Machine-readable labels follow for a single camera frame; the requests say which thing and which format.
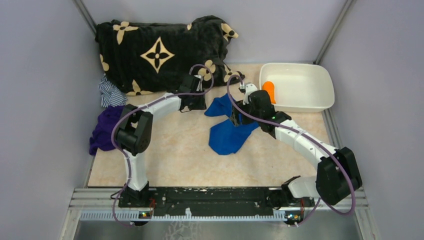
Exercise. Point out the blue towel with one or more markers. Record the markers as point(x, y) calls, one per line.
point(224, 137)

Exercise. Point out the white plastic basin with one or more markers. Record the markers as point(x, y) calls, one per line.
point(299, 87)

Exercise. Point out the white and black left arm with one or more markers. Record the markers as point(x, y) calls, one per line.
point(133, 132)

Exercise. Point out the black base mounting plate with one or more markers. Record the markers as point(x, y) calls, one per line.
point(219, 201)

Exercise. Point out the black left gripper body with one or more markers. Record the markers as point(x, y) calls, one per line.
point(198, 102)

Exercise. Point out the purple towel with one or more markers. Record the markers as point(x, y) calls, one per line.
point(101, 135)

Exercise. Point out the blue white striped cloth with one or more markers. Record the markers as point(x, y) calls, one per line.
point(110, 95)

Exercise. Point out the black floral blanket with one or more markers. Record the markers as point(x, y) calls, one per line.
point(144, 58)

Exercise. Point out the aluminium frame rail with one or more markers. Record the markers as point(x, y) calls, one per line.
point(97, 207)

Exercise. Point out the orange towel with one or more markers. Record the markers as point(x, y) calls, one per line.
point(269, 87)

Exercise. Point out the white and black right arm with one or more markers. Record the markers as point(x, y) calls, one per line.
point(337, 174)

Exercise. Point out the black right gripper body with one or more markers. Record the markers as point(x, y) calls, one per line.
point(245, 106)

